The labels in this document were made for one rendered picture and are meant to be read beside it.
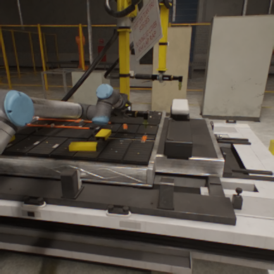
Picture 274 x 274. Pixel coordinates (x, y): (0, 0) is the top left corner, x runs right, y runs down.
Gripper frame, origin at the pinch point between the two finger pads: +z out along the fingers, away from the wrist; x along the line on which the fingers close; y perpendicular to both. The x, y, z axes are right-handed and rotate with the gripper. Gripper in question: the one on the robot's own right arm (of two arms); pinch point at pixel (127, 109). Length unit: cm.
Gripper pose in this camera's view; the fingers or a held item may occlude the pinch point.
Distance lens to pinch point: 169.2
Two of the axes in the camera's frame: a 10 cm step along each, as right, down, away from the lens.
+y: 9.0, 1.5, -4.1
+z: 3.8, 1.9, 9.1
